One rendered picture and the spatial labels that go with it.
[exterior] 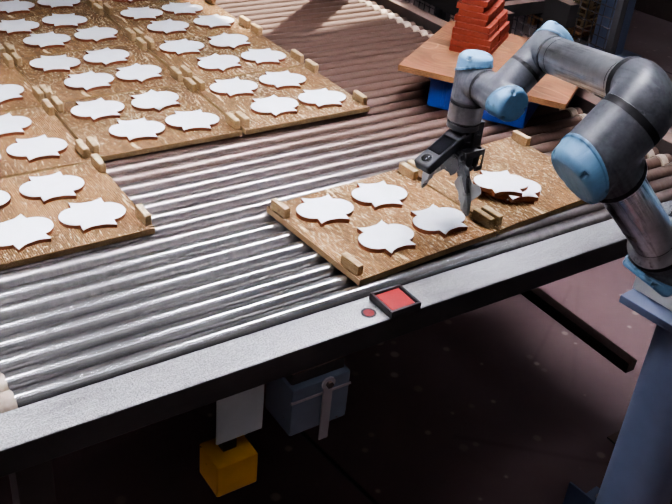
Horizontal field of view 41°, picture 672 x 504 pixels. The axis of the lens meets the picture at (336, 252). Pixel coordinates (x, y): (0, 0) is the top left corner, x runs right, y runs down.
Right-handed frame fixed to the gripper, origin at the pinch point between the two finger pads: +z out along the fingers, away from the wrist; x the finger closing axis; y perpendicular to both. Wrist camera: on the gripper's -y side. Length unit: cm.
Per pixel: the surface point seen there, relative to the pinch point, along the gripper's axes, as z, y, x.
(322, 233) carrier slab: 5.9, -26.3, 9.5
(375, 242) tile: 4.6, -19.6, -0.8
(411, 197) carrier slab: 5.3, 2.7, 12.3
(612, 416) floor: 97, 89, -12
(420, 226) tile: 4.3, -6.1, -0.5
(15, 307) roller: 9, -92, 19
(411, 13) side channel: 3, 97, 120
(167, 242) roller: 9, -56, 26
